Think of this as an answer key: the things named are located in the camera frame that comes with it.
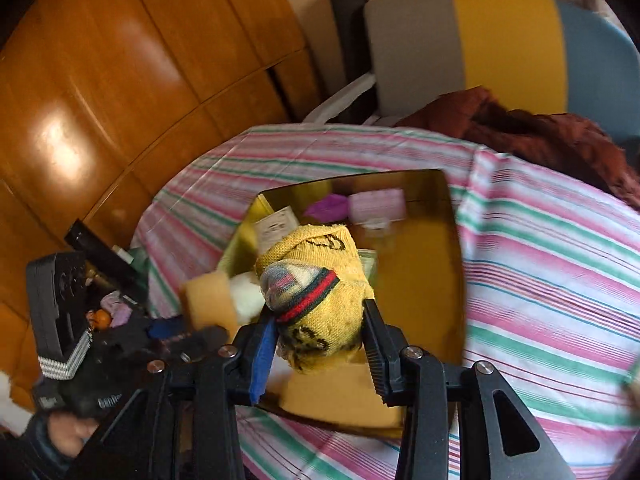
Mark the pink box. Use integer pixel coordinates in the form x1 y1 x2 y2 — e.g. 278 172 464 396
347 187 408 226

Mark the pink small item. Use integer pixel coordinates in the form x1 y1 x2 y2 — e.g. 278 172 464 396
102 294 133 326

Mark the grey yellow blue chair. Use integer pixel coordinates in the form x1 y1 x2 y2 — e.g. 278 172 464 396
364 0 640 146

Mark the white fuzzy cloth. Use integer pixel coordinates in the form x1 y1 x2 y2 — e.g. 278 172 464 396
0 372 31 436

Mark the tan box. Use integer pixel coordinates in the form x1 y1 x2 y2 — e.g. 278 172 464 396
180 269 241 333

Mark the yellow knit sock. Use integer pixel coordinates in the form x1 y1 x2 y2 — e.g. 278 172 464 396
254 222 376 376

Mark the maroon garment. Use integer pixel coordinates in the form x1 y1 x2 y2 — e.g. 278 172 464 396
395 86 640 211

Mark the wooden wardrobe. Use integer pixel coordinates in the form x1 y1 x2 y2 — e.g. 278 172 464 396
0 0 321 411

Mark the person's left hand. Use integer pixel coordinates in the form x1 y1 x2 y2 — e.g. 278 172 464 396
25 412 101 466

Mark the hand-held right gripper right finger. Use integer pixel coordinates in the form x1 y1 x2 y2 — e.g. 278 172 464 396
362 299 576 480

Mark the black bin with items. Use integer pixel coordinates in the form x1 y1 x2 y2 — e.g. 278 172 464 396
65 219 151 301

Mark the gold tin box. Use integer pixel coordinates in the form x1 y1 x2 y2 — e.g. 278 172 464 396
217 169 468 433

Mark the striped bedsheet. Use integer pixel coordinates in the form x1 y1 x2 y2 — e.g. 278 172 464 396
135 122 640 480

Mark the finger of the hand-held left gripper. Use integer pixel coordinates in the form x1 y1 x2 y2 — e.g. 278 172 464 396
145 317 231 361

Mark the white ointment box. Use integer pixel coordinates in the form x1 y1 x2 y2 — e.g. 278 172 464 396
252 207 301 251

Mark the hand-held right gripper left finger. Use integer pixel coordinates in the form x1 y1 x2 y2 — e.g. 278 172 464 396
65 312 277 480

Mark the white fluffy item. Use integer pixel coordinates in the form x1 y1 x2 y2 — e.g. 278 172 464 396
227 272 266 318

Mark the pale green packet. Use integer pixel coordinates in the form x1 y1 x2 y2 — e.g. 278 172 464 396
357 250 379 281

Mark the purple item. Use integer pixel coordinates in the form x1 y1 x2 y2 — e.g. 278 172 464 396
302 194 351 223

